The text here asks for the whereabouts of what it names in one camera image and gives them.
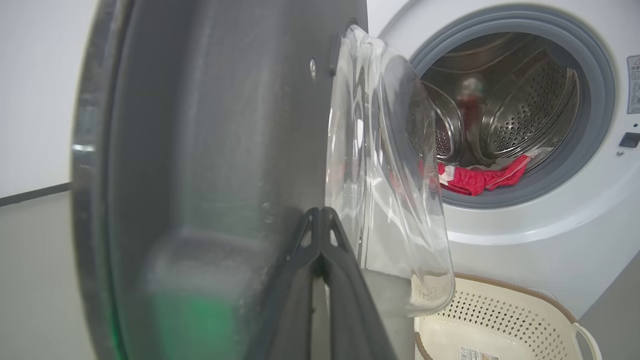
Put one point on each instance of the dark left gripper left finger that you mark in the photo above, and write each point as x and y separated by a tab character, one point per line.
295	310

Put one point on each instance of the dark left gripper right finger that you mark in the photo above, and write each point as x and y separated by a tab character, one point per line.
350	320

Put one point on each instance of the red and white garment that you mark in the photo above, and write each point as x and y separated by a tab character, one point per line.
470	181

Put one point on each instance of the cream basket with brown rim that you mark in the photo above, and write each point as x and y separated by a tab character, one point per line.
500	320

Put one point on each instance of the grey warning label sticker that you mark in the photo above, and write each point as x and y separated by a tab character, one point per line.
634	85

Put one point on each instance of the stainless steel washing machine drum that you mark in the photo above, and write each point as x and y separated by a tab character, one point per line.
525	100

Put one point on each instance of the white printed warning label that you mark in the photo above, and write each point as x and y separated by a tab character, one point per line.
477	355

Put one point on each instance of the black door latch socket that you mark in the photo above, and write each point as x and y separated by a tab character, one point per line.
630	140

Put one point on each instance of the washing machine door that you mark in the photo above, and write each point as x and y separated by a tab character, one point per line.
200	150

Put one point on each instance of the white front-load washing machine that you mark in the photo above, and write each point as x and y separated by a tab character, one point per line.
525	250

